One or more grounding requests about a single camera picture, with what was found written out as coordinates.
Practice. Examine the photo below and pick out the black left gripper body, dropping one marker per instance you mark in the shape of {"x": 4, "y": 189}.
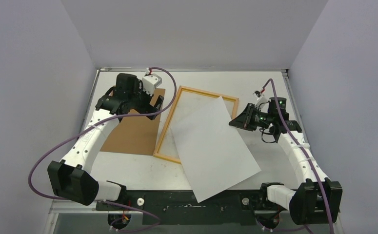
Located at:
{"x": 141, "y": 101}

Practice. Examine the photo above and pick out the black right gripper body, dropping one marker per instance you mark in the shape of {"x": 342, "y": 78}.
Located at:
{"x": 248, "y": 117}

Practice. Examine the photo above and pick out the brown cardboard backing board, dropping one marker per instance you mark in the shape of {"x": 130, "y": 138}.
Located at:
{"x": 133, "y": 135}

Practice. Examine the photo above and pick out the printed building photo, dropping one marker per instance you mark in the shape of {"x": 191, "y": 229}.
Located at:
{"x": 213, "y": 155}

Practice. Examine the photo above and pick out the yellow wooden picture frame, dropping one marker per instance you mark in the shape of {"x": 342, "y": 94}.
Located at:
{"x": 166, "y": 129}

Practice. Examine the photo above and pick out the clear glass sheet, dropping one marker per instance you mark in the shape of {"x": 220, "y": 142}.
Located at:
{"x": 192, "y": 103}

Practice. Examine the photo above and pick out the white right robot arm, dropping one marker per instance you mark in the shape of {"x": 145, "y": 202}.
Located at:
{"x": 317, "y": 198}

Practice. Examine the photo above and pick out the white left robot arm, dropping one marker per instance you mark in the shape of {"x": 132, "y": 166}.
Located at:
{"x": 70, "y": 177}

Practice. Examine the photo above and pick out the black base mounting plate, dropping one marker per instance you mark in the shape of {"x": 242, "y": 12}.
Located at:
{"x": 192, "y": 217}

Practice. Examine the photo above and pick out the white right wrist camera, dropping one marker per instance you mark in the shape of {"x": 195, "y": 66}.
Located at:
{"x": 261, "y": 99}

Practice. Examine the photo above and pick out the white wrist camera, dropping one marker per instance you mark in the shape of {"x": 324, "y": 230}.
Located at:
{"x": 261, "y": 99}
{"x": 150, "y": 82}

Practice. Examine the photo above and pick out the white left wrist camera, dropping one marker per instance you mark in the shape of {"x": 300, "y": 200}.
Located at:
{"x": 150, "y": 82}

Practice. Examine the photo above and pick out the aluminium front rail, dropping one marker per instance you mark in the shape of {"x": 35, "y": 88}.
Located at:
{"x": 56, "y": 206}

